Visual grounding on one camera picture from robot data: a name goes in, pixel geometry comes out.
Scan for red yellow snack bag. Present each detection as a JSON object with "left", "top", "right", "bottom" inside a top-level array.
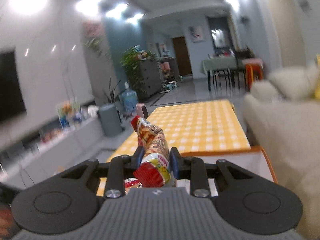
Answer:
[{"left": 125, "top": 116, "right": 176, "bottom": 193}]

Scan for grey trash bin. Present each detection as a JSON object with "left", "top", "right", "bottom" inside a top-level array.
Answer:
[{"left": 98, "top": 103, "right": 123, "bottom": 137}]

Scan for pink space heater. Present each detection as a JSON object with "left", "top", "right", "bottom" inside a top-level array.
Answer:
[{"left": 136, "top": 103, "right": 149, "bottom": 119}]

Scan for yellow checkered tablecloth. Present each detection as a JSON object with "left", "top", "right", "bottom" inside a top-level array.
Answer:
[{"left": 96, "top": 99, "right": 252, "bottom": 197}]

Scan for blue water jug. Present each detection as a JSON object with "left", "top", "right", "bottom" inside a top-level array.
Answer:
[{"left": 120, "top": 81, "right": 138, "bottom": 113}]

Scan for small spiky potted plant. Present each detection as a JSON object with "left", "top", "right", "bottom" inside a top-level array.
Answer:
[{"left": 104, "top": 78, "right": 121, "bottom": 104}]

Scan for orange white cardboard box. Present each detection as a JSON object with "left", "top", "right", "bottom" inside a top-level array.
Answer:
[{"left": 170, "top": 156, "right": 279, "bottom": 201}]

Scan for colourful picture board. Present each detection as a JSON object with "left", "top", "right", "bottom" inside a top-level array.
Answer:
[{"left": 56, "top": 100, "right": 80, "bottom": 130}]

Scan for grey drawer cabinet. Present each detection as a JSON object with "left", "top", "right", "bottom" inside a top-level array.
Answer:
[{"left": 139, "top": 60, "right": 162, "bottom": 100}]

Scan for brown wooden door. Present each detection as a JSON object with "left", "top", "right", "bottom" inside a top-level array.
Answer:
[{"left": 172, "top": 36, "right": 193, "bottom": 76}]

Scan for large green houseplant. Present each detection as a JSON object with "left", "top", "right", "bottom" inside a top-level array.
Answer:
[{"left": 120, "top": 46, "right": 156, "bottom": 99}]

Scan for green covered dining table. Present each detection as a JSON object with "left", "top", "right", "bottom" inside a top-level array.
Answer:
[{"left": 200, "top": 56, "right": 245, "bottom": 91}]

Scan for beige sofa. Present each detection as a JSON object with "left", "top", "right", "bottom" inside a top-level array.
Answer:
[{"left": 243, "top": 63, "right": 319, "bottom": 239}]

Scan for white tv cabinet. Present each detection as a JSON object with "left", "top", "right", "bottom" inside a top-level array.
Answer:
[{"left": 1, "top": 118, "right": 104, "bottom": 189}]

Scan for orange stool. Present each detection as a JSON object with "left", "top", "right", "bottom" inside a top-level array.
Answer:
[{"left": 245, "top": 63, "right": 264, "bottom": 90}]

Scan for black television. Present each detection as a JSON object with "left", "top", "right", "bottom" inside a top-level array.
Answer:
[{"left": 0, "top": 49, "right": 26, "bottom": 122}]

